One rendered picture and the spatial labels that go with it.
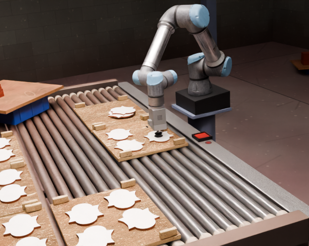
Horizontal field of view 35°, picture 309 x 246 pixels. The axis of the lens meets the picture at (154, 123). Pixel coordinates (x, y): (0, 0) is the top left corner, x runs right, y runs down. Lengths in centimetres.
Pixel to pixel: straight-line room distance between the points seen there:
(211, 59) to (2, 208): 143
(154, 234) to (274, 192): 53
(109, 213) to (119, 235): 15
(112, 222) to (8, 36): 570
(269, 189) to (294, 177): 214
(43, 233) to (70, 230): 9
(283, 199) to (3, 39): 583
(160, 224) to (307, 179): 249
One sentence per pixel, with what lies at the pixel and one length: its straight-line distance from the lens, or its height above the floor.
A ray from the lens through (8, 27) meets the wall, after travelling 721.
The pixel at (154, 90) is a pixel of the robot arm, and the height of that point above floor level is 119.
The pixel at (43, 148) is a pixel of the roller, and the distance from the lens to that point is 244.
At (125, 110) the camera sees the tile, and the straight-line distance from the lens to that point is 273.
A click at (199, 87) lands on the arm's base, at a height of 101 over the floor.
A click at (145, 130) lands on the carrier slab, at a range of 248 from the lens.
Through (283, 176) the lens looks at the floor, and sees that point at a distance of 406.
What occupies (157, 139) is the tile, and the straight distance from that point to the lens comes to 233.
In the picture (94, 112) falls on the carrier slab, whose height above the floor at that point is 94.
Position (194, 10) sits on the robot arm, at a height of 149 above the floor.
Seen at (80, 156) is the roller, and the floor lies 92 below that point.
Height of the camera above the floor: 183
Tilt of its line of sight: 20 degrees down
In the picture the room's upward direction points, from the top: 4 degrees counter-clockwise
